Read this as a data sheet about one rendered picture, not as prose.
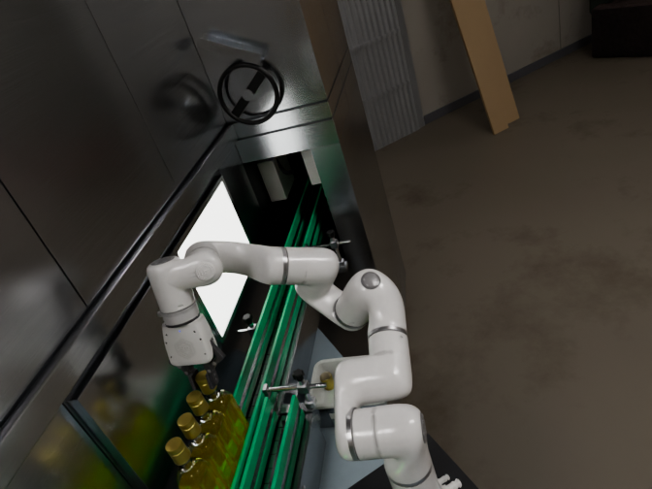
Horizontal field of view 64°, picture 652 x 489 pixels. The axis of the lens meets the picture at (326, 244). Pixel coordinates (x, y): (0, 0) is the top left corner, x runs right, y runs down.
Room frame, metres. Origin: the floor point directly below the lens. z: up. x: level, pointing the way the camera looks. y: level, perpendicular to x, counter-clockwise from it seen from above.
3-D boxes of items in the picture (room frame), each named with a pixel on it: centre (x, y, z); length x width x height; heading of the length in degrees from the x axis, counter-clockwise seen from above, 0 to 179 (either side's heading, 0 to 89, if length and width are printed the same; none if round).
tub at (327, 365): (1.05, 0.06, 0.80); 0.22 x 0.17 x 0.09; 72
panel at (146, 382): (1.19, 0.40, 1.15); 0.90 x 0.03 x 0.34; 162
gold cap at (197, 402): (0.84, 0.37, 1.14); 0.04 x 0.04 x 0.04
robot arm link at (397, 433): (0.66, 0.00, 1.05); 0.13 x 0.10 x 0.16; 75
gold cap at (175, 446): (0.73, 0.41, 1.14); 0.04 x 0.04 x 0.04
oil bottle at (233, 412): (0.90, 0.35, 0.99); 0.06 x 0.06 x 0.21; 71
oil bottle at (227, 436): (0.84, 0.37, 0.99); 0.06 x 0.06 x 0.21; 71
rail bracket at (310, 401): (0.98, 0.19, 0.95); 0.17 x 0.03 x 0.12; 72
